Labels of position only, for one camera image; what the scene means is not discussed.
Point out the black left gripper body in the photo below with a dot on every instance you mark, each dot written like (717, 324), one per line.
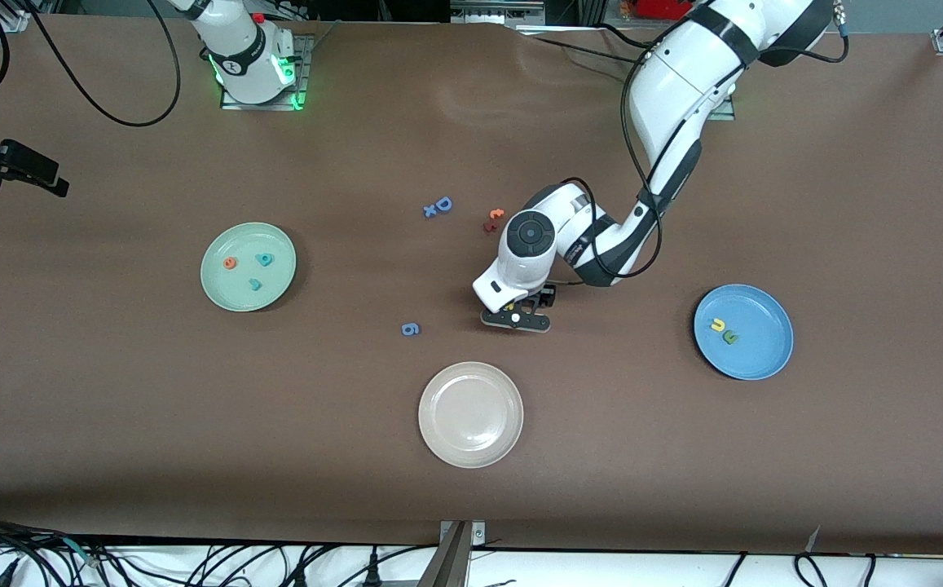
(545, 297)

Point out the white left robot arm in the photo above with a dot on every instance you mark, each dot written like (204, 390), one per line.
(675, 81)

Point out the blue foam letter g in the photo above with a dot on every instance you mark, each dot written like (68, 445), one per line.
(410, 329)

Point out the beige round plate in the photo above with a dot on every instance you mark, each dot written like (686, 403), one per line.
(470, 415)

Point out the blue foam letter D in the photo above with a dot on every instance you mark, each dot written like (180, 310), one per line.
(443, 199)

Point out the blue round plate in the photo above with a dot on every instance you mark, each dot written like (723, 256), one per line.
(756, 359)

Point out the pale green round plate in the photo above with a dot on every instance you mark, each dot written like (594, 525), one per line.
(275, 285)

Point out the grey metal equipment box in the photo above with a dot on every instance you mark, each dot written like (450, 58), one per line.
(495, 12)

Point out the black power plug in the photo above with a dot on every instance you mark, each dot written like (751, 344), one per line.
(372, 564)

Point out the red box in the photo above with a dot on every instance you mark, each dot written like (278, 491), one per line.
(663, 8)

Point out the white paper scrap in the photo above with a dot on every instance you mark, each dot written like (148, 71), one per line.
(813, 540)

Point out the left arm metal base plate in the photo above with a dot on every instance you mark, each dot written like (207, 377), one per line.
(725, 110)

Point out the metal table edge bracket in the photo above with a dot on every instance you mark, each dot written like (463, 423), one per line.
(455, 562)

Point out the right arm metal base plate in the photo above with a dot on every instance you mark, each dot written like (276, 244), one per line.
(301, 81)

